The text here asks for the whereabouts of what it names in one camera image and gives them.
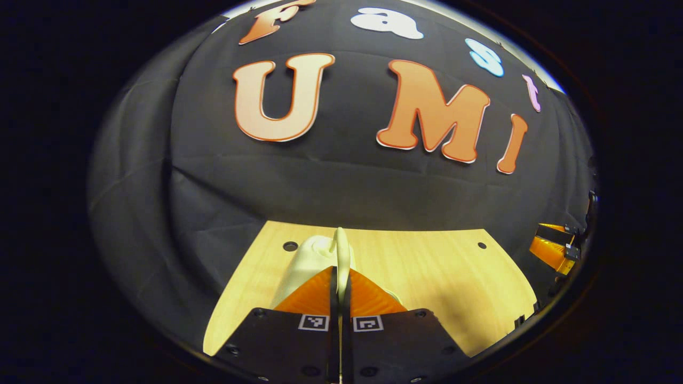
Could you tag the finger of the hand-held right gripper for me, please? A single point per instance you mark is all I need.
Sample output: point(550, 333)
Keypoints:
point(549, 252)
point(555, 230)

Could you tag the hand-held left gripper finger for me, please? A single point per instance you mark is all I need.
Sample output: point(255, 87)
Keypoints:
point(334, 341)
point(347, 346)

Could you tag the pale yellow suitcase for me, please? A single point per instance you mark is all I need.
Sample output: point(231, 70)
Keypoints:
point(309, 261)

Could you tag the black backdrop cloth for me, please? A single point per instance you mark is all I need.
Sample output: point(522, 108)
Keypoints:
point(341, 186)

